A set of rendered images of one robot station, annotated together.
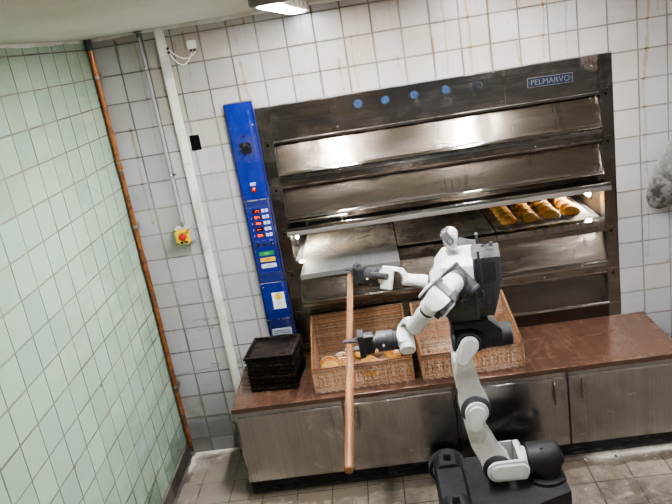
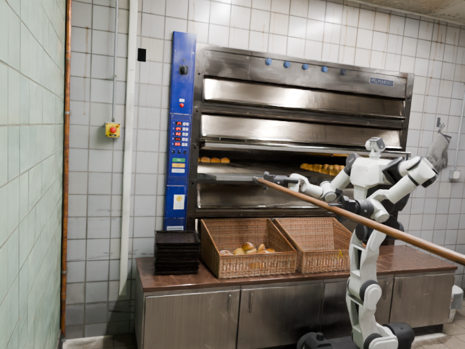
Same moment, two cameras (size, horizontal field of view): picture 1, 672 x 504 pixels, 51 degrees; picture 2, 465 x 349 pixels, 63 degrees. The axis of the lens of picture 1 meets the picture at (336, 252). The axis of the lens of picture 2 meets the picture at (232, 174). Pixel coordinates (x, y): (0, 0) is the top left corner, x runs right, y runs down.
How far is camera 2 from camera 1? 1.96 m
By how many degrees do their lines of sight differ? 25
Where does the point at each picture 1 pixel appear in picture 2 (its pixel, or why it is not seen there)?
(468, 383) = (369, 268)
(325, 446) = (218, 327)
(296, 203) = (210, 124)
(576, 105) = (391, 102)
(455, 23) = (339, 27)
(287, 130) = (215, 66)
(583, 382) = (402, 283)
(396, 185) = (281, 128)
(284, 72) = (224, 22)
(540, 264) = not seen: hidden behind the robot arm
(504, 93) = (356, 82)
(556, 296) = not seen: hidden behind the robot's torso
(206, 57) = not seen: outside the picture
